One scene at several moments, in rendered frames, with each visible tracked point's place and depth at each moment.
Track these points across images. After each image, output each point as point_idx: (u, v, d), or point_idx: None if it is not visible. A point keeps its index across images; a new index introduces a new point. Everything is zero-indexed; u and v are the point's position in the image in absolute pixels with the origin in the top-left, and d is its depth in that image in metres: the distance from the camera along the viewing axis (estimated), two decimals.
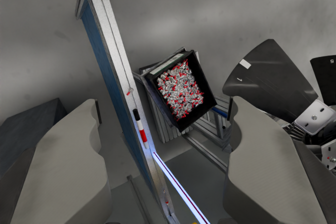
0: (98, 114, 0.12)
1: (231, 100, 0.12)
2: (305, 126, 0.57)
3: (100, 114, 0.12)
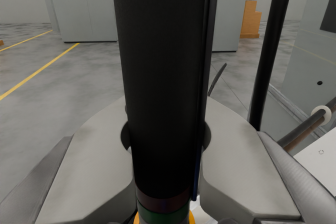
0: None
1: None
2: None
3: None
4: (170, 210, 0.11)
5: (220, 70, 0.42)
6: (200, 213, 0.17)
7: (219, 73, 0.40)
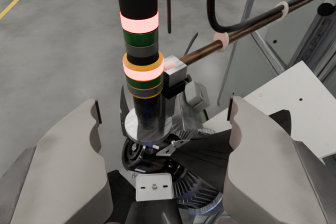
0: (98, 114, 0.12)
1: (231, 100, 0.12)
2: None
3: (100, 114, 0.12)
4: (143, 31, 0.18)
5: (193, 37, 0.56)
6: (169, 63, 0.25)
7: (192, 40, 0.54)
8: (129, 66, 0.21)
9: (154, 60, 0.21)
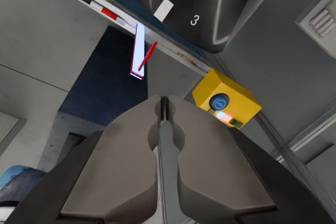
0: (161, 111, 0.12)
1: (167, 100, 0.12)
2: None
3: (163, 111, 0.12)
4: None
5: None
6: None
7: None
8: None
9: None
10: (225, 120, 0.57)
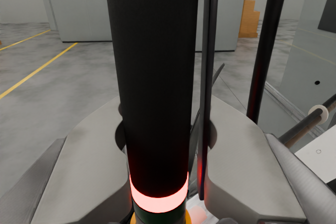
0: None
1: None
2: None
3: None
4: (166, 209, 0.11)
5: None
6: (197, 212, 0.17)
7: None
8: None
9: None
10: None
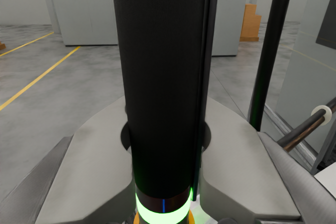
0: None
1: None
2: None
3: None
4: (170, 209, 0.11)
5: None
6: (200, 212, 0.17)
7: None
8: None
9: None
10: None
